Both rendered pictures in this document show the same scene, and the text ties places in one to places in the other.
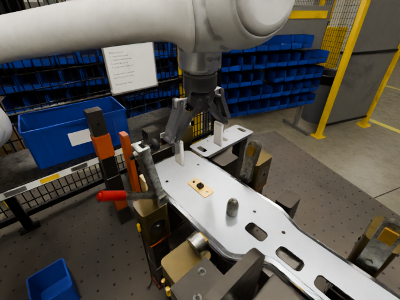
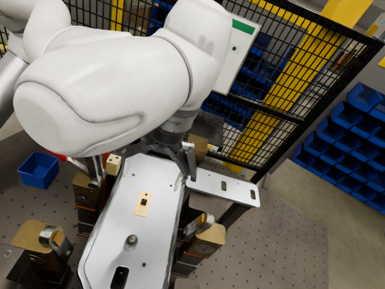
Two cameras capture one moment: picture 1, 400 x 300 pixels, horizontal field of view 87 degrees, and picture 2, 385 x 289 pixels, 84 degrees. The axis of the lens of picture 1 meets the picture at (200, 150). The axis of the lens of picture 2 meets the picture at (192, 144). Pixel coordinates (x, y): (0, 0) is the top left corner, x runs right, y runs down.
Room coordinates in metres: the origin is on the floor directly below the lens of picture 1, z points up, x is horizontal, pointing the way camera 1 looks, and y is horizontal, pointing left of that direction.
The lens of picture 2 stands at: (0.21, -0.23, 1.61)
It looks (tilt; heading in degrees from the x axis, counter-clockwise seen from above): 42 degrees down; 31
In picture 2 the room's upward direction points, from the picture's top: 25 degrees clockwise
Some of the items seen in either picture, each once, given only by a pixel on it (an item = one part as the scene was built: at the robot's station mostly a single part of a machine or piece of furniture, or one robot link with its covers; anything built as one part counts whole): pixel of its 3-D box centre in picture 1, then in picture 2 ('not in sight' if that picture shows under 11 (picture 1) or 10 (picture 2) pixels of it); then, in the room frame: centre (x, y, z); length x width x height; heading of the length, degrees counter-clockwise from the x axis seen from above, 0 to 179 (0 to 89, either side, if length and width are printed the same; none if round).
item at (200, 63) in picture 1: (199, 56); (174, 108); (0.47, 0.00, 1.37); 0.09 x 0.09 x 0.06
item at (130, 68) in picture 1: (129, 53); (216, 54); (0.95, 0.29, 1.30); 0.23 x 0.02 x 0.31; 132
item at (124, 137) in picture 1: (140, 205); (105, 172); (0.44, 0.18, 0.95); 0.03 x 0.01 x 0.50; 42
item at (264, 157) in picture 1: (253, 193); (195, 253); (0.57, -0.20, 0.87); 0.12 x 0.07 x 0.35; 132
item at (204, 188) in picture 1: (200, 186); (143, 202); (0.47, 0.00, 1.01); 0.08 x 0.04 x 0.01; 41
